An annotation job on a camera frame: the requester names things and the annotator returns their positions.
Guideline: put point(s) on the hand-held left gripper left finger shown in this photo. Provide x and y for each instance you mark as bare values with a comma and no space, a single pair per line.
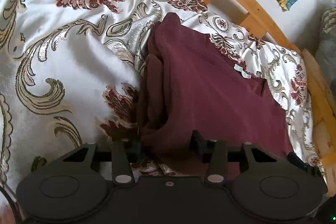
135,150

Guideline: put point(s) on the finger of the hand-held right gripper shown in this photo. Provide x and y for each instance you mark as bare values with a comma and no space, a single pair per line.
296,159

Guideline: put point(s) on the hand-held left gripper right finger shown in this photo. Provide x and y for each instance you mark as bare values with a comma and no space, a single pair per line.
199,144

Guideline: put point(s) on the maroon long-sleeve shirt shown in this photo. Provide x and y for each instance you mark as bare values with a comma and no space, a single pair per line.
204,87

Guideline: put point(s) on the clear plastic bag of clothes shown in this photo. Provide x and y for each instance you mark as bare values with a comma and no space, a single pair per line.
328,43

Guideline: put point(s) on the floral satin blanket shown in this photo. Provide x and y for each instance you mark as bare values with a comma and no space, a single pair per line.
65,61

